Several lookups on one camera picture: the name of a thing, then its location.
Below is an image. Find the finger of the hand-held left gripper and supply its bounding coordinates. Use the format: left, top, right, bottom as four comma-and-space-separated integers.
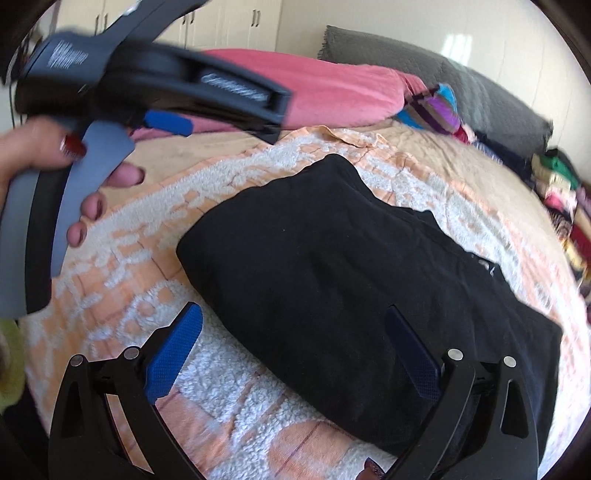
193, 110, 281, 145
133, 109, 195, 138

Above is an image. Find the dark navy garment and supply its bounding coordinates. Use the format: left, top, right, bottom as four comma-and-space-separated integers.
475, 130, 534, 186

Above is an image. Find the black shirt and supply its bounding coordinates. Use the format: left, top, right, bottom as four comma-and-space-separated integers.
176, 154, 565, 464

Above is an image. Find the person's left hand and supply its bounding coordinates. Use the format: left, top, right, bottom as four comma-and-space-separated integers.
0, 116, 147, 248

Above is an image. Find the beige bed sheet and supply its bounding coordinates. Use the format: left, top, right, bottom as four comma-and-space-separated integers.
124, 119, 561, 241

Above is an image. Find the peach and white printed blanket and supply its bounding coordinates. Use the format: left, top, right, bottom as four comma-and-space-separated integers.
21, 127, 591, 480

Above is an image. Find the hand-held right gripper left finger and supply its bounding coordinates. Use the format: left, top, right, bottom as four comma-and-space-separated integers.
48, 302, 204, 480

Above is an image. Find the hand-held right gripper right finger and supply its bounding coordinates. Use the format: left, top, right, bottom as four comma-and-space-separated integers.
384, 305, 540, 480

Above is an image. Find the pink duvet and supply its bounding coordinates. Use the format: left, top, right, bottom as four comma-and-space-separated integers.
129, 48, 429, 140

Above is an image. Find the cream wardrobe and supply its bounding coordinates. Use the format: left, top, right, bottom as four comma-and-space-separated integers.
58, 0, 283, 55

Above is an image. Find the pile of folded clothes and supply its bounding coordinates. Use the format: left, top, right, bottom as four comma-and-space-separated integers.
455, 124, 591, 301

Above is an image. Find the colourful striped sweater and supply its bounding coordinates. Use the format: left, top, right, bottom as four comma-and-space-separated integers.
396, 83, 463, 136

